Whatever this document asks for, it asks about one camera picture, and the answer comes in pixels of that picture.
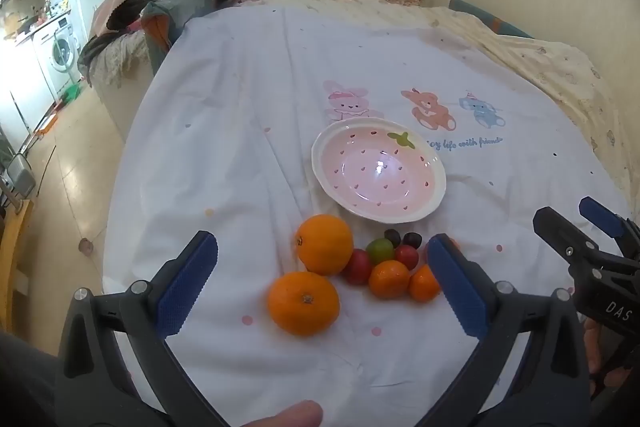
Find cream patterned quilt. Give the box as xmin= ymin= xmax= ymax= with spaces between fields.
xmin=235 ymin=0 xmax=640 ymax=202

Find person's right hand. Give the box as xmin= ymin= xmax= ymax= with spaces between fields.
xmin=584 ymin=317 xmax=610 ymax=402

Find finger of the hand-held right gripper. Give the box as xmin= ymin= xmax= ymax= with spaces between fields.
xmin=533 ymin=206 xmax=599 ymax=279
xmin=579 ymin=196 xmax=640 ymax=259

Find large orange with green stem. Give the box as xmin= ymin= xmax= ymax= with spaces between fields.
xmin=267 ymin=271 xmax=341 ymax=337

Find pink strawberry print bowl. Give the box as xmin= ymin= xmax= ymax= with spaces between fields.
xmin=311 ymin=117 xmax=447 ymax=224

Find person's dark trousers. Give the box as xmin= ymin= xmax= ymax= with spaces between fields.
xmin=0 ymin=331 xmax=63 ymax=427

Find teal and orange cloth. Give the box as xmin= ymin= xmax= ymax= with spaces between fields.
xmin=140 ymin=0 xmax=236 ymax=65

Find grey metal box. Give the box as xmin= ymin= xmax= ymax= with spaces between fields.
xmin=4 ymin=153 xmax=37 ymax=198

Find white washing machine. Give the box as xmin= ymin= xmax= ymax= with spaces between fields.
xmin=31 ymin=14 xmax=83 ymax=105

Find yellow wooden furniture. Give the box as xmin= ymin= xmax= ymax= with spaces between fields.
xmin=0 ymin=194 xmax=35 ymax=333

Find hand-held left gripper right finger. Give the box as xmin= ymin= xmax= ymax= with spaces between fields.
xmin=426 ymin=234 xmax=593 ymax=427

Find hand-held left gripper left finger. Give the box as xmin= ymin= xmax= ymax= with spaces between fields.
xmin=55 ymin=231 xmax=236 ymax=427

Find person's left hand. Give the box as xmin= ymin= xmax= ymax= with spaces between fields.
xmin=232 ymin=399 xmax=324 ymax=427

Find white cartoon print bedsheet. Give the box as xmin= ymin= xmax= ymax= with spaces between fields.
xmin=101 ymin=4 xmax=633 ymax=427

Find green cherry tomato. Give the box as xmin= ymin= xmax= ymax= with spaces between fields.
xmin=366 ymin=238 xmax=397 ymax=264

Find teal striped pillow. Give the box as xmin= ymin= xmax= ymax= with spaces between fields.
xmin=447 ymin=0 xmax=536 ymax=40

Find red cherry tomato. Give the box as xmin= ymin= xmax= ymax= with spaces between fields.
xmin=341 ymin=249 xmax=374 ymax=285
xmin=394 ymin=244 xmax=419 ymax=271

